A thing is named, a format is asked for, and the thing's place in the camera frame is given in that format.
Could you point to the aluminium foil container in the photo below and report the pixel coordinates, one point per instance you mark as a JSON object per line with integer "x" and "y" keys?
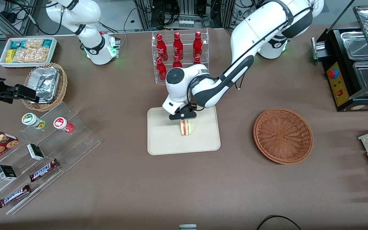
{"x": 45, "y": 83}

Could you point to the triangle sandwich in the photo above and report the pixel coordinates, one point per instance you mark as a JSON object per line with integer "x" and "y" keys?
{"x": 186, "y": 127}

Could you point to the small grey device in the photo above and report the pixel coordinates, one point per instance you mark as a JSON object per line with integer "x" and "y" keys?
{"x": 187, "y": 227}

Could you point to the white snack bin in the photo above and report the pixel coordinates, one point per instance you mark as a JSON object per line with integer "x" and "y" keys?
{"x": 3, "y": 62}

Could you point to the teal snack packet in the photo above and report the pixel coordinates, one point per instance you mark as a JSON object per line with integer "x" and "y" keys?
{"x": 18, "y": 44}
{"x": 47, "y": 43}

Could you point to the red cola bottle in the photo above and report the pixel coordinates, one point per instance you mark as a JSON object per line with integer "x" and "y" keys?
{"x": 178, "y": 44}
{"x": 197, "y": 44}
{"x": 161, "y": 69}
{"x": 177, "y": 62}
{"x": 197, "y": 60}
{"x": 161, "y": 46}

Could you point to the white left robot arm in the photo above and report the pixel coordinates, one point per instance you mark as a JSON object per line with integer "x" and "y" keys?
{"x": 251, "y": 32}

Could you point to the small black box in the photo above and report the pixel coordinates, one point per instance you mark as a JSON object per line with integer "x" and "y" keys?
{"x": 6, "y": 172}
{"x": 35, "y": 152}

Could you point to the clear acrylic stepped display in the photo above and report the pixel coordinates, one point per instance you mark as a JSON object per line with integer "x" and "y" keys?
{"x": 75, "y": 134}

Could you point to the Snickers chocolate bar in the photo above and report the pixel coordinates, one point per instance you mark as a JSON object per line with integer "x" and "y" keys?
{"x": 14, "y": 195}
{"x": 43, "y": 170}

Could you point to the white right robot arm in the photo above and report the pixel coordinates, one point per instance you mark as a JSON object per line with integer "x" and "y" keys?
{"x": 91, "y": 44}

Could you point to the green lid yogurt cup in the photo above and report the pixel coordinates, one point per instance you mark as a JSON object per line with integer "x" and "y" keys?
{"x": 30, "y": 120}

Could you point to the black food warmer yellow panel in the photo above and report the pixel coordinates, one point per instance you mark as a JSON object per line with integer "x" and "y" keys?
{"x": 339, "y": 83}

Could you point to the round brown wicker basket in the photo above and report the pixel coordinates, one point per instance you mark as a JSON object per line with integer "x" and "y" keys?
{"x": 283, "y": 137}

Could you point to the beige plastic tray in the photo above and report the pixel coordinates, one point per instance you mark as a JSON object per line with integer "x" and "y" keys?
{"x": 164, "y": 140}

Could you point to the clear acrylic bottle rack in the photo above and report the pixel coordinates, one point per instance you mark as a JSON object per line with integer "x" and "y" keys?
{"x": 187, "y": 32}

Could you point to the light wicker basket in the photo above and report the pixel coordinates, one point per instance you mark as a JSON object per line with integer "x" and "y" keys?
{"x": 63, "y": 83}

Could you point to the white power strip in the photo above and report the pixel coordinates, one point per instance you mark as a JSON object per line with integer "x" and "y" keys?
{"x": 186, "y": 23}

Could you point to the yellow snack packet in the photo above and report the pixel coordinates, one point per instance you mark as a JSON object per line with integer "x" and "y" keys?
{"x": 9, "y": 56}

